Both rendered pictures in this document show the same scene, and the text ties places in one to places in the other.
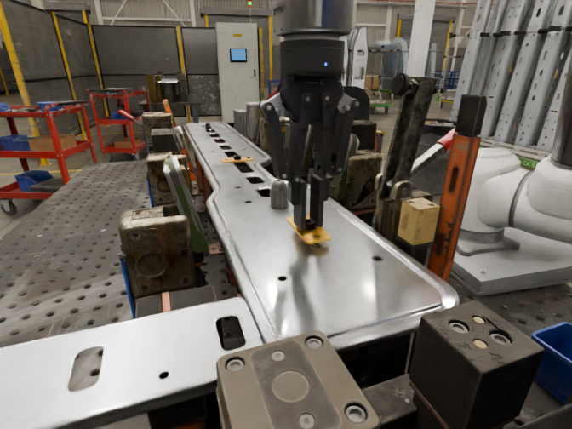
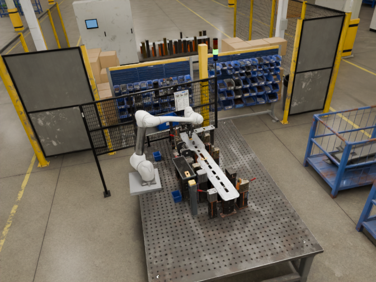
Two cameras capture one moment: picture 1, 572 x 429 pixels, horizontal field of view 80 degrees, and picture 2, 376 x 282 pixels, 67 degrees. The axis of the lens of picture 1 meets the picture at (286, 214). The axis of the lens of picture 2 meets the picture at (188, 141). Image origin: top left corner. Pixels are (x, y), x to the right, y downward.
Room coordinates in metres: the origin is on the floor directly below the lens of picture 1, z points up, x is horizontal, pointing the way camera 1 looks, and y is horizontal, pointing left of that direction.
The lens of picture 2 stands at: (3.58, 0.05, 3.07)
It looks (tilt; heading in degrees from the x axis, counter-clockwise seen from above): 34 degrees down; 182
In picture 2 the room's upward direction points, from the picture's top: 4 degrees counter-clockwise
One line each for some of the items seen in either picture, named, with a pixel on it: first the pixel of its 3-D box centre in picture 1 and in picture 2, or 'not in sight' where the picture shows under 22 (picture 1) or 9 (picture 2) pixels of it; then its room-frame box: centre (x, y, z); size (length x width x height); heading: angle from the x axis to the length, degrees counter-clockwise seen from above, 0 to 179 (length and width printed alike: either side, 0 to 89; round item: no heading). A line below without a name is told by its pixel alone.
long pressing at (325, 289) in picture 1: (232, 160); (205, 159); (0.90, 0.14, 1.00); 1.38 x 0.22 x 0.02; 20
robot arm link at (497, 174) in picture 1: (485, 187); (146, 169); (0.91, -0.57, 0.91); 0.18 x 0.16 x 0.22; 41
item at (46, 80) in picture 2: not in sight; (62, 110); (-0.64, -2.13, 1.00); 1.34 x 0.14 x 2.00; 102
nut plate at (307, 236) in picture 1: (307, 225); not in sight; (0.44, -0.03, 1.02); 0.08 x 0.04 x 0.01; 20
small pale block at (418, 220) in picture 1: (402, 314); not in sight; (0.41, -0.18, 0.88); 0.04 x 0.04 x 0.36; 20
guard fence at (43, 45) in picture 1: (70, 80); not in sight; (6.11, 3.61, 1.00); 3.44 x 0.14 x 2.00; 12
